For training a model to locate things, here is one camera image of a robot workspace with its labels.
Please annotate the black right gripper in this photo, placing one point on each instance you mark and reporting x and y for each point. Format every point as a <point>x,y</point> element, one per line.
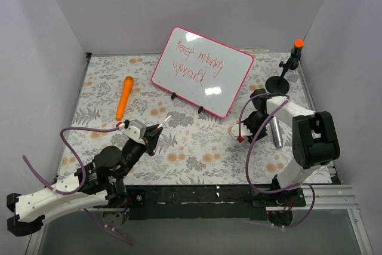
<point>250,124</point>

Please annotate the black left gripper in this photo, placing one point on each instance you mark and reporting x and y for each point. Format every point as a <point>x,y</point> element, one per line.
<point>148,142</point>

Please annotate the red whiteboard marker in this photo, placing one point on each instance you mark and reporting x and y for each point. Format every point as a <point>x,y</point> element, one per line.
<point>165,121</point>

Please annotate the pink framed whiteboard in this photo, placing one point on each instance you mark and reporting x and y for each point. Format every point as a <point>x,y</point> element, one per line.
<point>202,71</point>

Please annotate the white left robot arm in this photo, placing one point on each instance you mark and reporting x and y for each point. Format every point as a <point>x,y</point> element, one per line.
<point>97,184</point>

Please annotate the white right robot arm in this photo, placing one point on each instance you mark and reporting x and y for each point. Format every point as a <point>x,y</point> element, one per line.
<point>314,138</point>

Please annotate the silver microphone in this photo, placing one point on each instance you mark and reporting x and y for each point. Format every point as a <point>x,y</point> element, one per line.
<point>276,131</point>

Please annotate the black microphone stand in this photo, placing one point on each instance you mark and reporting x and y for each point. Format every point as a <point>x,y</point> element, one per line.
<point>278,84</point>

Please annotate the floral patterned mat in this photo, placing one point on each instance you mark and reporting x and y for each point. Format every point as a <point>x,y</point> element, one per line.
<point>193,148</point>

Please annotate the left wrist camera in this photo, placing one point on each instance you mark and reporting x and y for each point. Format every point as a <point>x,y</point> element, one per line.
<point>134,130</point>

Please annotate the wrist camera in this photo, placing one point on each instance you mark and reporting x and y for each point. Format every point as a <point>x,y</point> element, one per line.
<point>239,132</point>
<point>134,130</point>

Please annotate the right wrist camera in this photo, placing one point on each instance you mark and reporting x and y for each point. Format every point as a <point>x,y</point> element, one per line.
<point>239,132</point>

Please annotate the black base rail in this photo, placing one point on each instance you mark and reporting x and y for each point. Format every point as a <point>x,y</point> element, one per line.
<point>146,202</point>

